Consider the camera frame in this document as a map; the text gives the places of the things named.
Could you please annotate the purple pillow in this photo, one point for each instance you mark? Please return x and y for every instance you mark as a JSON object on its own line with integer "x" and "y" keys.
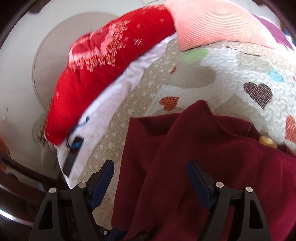
{"x": 276, "y": 32}

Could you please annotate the pink ribbed pillow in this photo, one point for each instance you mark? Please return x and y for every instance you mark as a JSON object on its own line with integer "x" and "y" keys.
{"x": 199, "y": 23}

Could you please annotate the round grey headboard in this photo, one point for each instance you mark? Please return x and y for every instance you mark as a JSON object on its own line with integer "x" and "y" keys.
{"x": 52, "y": 55}

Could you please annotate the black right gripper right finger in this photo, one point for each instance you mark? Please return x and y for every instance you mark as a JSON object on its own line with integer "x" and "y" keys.
{"x": 248, "y": 221}

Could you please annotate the red floral pillow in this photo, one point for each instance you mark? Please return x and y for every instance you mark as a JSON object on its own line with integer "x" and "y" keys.
{"x": 96, "y": 59}

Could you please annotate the black phone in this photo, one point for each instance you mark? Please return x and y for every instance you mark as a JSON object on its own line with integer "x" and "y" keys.
{"x": 74, "y": 149}

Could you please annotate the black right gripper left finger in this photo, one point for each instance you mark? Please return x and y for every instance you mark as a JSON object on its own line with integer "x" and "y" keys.
{"x": 67, "y": 214}

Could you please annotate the dark red garment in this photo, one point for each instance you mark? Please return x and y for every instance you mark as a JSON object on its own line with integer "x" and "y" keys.
{"x": 171, "y": 164}

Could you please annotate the heart patterned quilt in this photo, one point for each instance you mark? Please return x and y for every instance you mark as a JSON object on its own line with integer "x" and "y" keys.
{"x": 242, "y": 80}

